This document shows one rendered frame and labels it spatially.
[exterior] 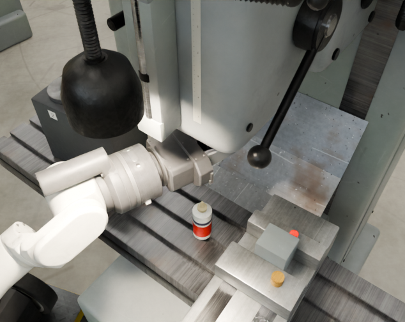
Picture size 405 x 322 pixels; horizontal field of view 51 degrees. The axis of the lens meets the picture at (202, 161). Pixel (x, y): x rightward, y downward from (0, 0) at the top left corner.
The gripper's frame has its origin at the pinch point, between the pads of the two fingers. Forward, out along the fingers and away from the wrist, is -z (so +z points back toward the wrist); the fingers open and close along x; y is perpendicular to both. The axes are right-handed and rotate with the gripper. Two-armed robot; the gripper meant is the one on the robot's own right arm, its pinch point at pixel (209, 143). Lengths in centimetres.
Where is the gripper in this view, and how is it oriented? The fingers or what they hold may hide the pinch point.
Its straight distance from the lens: 68.6
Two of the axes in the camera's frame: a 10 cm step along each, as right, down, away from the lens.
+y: -0.1, 6.7, 7.4
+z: -8.5, 3.8, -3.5
